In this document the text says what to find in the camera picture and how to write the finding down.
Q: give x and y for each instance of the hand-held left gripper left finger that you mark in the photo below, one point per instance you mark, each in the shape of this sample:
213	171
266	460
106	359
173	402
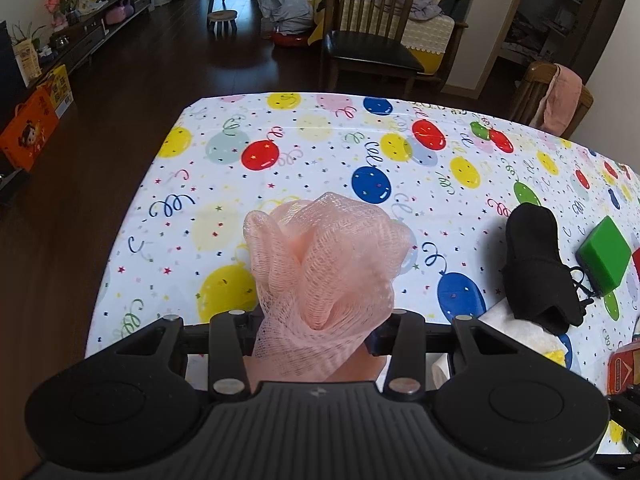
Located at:
227	355

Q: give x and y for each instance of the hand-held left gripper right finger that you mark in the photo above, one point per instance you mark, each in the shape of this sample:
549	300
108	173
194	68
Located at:
405	355

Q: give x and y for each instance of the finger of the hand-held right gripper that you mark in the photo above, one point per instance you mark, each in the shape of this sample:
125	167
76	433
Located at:
625	401

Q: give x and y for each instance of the pink mesh bath pouf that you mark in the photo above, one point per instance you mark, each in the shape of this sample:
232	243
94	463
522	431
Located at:
325	280

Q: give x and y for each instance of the red cardboard box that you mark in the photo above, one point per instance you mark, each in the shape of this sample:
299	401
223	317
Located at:
625	370

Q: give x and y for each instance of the yellow sponge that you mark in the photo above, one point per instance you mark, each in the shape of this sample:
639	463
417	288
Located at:
556	356

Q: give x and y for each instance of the white paper tissue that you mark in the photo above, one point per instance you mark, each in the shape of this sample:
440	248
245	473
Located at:
515	335

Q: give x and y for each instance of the green sponge block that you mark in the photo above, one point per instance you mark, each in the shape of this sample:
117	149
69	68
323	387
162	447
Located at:
605	255

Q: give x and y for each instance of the black face mask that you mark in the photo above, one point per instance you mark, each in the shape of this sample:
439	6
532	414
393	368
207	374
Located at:
537	270

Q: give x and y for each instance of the balloon print tablecloth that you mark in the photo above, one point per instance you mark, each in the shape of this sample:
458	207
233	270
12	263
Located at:
325	170

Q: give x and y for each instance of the orange gift box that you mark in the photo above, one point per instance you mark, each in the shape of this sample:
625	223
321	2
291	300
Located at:
27	130

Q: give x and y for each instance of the pink towel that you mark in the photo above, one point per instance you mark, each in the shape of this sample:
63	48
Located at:
562	97

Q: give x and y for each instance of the wooden chair black seat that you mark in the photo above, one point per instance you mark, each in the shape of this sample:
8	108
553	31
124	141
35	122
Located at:
370	50

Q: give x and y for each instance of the yellow gift box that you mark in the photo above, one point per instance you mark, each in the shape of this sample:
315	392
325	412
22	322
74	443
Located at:
57	92

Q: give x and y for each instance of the red basin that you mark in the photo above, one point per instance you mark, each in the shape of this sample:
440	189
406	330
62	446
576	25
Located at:
290	39

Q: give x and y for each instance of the sofa with cream cover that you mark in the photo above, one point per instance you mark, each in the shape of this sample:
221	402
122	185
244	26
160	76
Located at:
440	25

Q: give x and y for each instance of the small round stool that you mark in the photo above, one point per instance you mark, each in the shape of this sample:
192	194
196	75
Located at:
222	17

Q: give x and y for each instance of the dark tv cabinet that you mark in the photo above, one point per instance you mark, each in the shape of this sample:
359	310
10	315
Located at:
80	40

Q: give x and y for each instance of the grey cloth bundle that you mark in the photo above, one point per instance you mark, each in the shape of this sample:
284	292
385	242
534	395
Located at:
285	7

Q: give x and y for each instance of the pink plush toy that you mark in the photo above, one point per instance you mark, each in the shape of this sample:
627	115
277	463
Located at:
119	11

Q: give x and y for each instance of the pink flowers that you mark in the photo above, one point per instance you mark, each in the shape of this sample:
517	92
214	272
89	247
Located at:
56	5

